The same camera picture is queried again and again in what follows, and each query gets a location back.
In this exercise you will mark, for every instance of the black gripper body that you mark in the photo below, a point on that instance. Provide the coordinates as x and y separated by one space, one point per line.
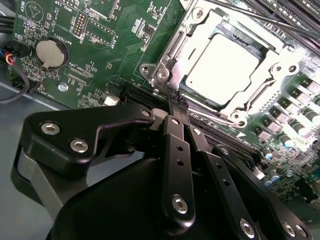
120 207

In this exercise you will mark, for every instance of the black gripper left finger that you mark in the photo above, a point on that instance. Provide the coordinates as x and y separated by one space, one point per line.
75 120

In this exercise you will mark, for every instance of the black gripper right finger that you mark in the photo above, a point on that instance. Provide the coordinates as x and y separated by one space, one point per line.
217 180

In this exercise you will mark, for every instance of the silver CPU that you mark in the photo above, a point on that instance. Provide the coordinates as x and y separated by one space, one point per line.
220 70

